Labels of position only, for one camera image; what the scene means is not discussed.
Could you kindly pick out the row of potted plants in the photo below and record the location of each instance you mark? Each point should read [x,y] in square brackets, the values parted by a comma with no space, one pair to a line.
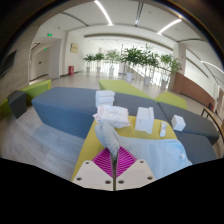
[133,56]

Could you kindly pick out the wooden table with black frame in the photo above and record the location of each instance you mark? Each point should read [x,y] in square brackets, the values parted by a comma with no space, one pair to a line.
[216,121]

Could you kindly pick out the ceiling light strips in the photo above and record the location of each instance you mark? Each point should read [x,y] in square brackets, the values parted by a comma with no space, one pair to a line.
[104,12]

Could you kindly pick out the stack of white towels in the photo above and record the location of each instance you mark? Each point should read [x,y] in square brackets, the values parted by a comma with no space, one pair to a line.
[105,98]

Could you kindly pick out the small white bottle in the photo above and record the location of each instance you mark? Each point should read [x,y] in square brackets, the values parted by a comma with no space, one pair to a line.
[163,129]

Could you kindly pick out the grey ottoman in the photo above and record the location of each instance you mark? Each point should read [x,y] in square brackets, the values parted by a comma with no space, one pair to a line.
[200,146]
[196,123]

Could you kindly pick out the long green bench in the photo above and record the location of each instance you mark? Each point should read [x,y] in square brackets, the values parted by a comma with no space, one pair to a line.
[36,89]

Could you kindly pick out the white crumpled cloth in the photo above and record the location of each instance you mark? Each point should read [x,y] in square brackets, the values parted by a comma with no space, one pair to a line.
[113,115]

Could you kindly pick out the red bin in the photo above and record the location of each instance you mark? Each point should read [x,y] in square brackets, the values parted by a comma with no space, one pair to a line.
[71,70]

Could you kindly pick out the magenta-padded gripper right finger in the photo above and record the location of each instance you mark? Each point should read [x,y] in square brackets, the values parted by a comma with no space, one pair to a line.
[138,173]

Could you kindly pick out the yellow ottoman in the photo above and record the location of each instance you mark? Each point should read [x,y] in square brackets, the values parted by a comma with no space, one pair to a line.
[88,146]

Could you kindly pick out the dark wall screen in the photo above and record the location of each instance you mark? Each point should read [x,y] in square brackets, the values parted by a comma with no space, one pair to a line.
[7,63]

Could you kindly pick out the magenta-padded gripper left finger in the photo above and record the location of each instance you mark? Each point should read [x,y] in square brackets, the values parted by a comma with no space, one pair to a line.
[90,173]

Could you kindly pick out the framed wall picture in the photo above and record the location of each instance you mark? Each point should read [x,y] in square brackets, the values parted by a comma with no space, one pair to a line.
[74,47]

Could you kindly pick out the light blue towel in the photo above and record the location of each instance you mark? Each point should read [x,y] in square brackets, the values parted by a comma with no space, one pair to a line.
[160,153]

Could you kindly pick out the green exit sign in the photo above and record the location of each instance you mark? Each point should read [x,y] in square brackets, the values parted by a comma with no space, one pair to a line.
[49,34]

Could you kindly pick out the white cube box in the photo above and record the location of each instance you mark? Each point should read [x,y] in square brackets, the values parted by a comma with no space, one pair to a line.
[178,123]

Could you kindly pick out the white rectangular box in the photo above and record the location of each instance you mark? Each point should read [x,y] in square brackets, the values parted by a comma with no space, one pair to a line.
[144,120]

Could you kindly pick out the large blue-grey ottoman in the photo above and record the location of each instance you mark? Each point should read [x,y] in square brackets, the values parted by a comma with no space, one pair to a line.
[63,106]

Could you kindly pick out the dark grey cube seat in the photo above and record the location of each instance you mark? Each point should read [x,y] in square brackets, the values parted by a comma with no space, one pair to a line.
[17,102]

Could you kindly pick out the green ottoman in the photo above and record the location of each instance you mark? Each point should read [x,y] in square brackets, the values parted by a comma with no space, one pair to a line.
[120,87]
[171,99]

